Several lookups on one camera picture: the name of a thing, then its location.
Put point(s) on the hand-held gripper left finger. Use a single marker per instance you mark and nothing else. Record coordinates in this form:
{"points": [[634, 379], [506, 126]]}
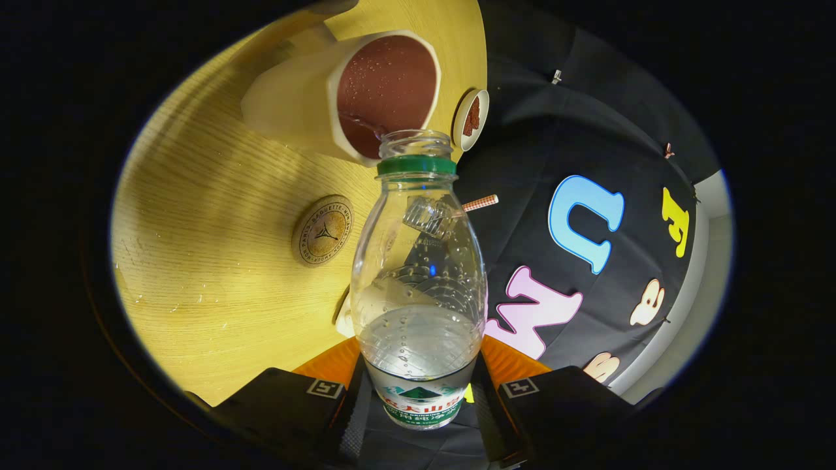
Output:
{"points": [[274, 405]]}

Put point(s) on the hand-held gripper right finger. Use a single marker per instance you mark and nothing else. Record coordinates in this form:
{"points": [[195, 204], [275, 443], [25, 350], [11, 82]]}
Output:
{"points": [[562, 405]]}

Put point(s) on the round cork coaster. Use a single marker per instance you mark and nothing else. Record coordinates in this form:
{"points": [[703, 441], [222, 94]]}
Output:
{"points": [[323, 230]]}

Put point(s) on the wooden table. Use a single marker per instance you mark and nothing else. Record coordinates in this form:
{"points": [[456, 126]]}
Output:
{"points": [[215, 261]]}

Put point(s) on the red checked straw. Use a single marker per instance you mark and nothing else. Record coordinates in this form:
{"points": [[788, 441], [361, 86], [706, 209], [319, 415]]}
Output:
{"points": [[480, 202]]}

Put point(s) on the clear ribbed glass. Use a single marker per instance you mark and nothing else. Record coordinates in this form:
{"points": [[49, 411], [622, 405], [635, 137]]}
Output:
{"points": [[428, 219]]}

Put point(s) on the black backdrop cloth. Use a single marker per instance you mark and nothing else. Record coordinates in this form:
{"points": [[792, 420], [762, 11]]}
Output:
{"points": [[522, 130]]}

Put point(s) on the red bacon slice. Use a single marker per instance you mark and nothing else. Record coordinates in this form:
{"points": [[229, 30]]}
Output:
{"points": [[470, 127], [473, 109]]}

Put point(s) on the small white plate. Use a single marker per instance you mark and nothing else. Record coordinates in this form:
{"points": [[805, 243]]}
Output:
{"points": [[460, 121]]}

